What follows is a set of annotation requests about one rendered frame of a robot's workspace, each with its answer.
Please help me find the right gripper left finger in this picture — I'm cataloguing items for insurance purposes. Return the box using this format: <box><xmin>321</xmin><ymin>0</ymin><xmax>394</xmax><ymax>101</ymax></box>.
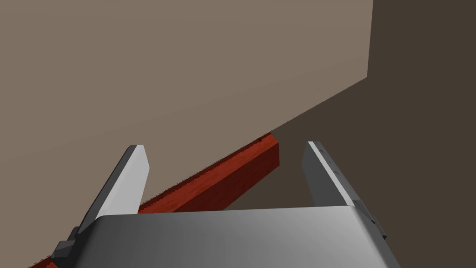
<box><xmin>77</xmin><ymin>145</ymin><xmax>150</xmax><ymax>235</ymax></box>

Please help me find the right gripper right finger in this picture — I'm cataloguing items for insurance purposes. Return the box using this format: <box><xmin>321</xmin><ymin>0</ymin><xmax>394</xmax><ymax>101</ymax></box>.
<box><xmin>301</xmin><ymin>141</ymin><xmax>361</xmax><ymax>208</ymax></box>

